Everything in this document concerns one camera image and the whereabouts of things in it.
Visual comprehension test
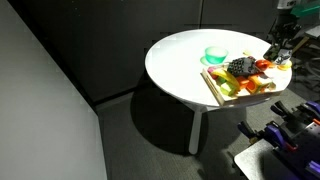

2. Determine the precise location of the light green block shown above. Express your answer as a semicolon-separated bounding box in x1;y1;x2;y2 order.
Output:
220;82;238;97

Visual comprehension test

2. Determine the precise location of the green plastic bowl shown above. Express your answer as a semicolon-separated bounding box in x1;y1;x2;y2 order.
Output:
204;45;230;65

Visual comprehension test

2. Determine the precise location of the teal wrist mount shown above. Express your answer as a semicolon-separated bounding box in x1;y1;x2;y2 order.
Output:
290;0;320;18

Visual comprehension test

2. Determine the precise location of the purple black bar clamp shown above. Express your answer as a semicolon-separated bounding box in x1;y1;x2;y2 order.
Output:
305;159;320;178
237;120;299;153
270;100;320;126

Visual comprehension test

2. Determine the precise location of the black white patterned soft block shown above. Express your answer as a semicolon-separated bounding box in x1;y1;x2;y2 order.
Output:
227;56;259;77

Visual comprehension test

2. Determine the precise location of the yellow banana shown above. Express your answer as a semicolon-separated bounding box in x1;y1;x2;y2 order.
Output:
211;68;241;90

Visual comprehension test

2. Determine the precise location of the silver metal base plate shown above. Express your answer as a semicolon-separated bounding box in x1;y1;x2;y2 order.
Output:
234;139;301;180

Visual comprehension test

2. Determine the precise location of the wooden tray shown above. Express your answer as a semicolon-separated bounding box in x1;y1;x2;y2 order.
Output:
199;64;284;108

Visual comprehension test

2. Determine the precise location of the dark green block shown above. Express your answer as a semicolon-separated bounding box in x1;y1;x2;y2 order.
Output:
216;76;228;86

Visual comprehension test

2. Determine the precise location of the white table leg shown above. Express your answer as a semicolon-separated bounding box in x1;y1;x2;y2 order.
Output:
188;103;204;155

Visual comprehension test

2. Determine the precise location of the pink block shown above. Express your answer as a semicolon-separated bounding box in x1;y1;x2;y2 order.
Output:
207;66;219;80

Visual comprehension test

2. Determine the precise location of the red tomato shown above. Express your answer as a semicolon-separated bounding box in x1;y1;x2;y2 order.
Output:
255;58;273;72

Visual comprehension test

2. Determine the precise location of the white perforated breadboard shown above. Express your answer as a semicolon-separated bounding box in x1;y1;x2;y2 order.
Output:
289;121;320;151

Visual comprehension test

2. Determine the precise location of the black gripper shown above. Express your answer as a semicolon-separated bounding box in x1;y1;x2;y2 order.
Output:
268;13;301;53

